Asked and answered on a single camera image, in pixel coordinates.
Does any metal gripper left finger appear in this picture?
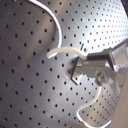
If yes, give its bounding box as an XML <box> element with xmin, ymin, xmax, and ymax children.
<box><xmin>71</xmin><ymin>57</ymin><xmax>116</xmax><ymax>86</ymax></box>

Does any white cable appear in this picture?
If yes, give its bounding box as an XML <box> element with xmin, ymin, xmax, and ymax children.
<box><xmin>27</xmin><ymin>0</ymin><xmax>113</xmax><ymax>128</ymax></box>

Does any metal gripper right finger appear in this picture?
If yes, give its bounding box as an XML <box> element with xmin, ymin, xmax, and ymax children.
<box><xmin>78</xmin><ymin>48</ymin><xmax>114</xmax><ymax>64</ymax></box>

